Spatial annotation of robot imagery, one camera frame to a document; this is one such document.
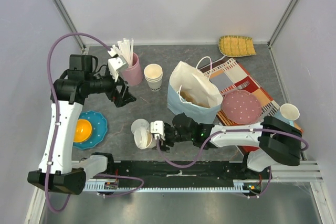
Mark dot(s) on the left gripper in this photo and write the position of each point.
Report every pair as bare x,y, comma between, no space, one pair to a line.
117,97

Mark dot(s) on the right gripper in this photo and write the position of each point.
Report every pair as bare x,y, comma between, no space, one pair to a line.
166,137

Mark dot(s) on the blue white paper bag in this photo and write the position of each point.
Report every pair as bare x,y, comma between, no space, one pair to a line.
190,79

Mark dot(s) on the white paper coffee cup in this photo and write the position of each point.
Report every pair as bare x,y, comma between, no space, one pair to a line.
151,141

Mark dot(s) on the brown cardboard cup carrier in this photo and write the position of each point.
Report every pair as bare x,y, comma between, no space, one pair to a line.
188,98

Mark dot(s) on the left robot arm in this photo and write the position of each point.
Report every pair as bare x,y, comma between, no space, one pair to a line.
56,172

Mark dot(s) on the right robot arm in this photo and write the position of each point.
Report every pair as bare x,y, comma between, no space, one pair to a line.
276,142

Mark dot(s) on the pink straw holder cup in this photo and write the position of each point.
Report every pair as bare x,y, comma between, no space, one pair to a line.
133,75

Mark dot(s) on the white plastic cup lid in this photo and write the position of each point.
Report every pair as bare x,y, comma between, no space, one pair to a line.
139,123

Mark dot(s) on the stack of paper cups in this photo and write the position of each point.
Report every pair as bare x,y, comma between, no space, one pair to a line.
153,74

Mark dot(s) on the blue dotted plate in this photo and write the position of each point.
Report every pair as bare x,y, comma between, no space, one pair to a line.
100,128

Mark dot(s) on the bundle of wrapped straws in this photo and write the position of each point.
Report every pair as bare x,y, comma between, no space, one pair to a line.
123,48

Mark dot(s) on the orange bowl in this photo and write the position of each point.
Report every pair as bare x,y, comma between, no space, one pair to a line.
83,131

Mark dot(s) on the pink dotted plate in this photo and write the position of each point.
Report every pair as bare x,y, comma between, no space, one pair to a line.
241,107

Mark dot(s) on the yellow woven basket tray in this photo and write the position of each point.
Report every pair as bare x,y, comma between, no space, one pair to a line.
236,46

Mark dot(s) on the light blue mug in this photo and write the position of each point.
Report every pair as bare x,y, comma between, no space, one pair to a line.
288,113

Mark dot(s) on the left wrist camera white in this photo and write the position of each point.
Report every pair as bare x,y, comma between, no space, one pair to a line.
116,65

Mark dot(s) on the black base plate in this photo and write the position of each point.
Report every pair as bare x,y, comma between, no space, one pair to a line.
202,174

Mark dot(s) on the pink handled fork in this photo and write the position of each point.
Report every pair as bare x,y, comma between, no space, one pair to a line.
239,87

